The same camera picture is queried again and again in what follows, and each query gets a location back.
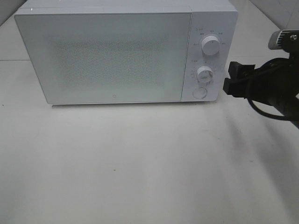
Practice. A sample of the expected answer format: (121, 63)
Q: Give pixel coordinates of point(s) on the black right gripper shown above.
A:
(275, 84)

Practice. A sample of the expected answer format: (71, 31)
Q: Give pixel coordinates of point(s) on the white round door button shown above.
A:
(200, 93)

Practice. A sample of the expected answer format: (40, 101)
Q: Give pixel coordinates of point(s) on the white microwave door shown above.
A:
(107, 58)

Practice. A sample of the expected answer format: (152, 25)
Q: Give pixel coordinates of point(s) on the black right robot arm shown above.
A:
(272, 113)

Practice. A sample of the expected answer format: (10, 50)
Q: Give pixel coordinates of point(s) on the white lower timer knob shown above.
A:
(204, 74)

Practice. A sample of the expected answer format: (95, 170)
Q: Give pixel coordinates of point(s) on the white upper power knob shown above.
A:
(210, 44)

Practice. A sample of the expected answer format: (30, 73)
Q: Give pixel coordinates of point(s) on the white microwave oven body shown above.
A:
(217, 17)

